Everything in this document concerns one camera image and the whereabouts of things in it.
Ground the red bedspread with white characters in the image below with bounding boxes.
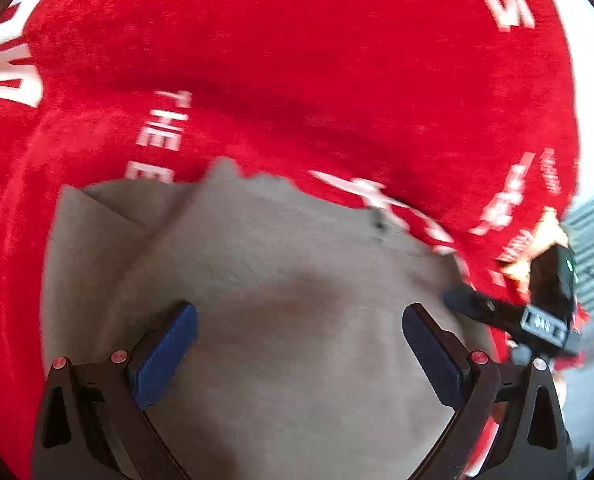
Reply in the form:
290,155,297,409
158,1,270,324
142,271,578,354
0,0,579,479

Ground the grey knit garment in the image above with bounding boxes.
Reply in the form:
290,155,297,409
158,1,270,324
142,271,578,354
41,159,493,479

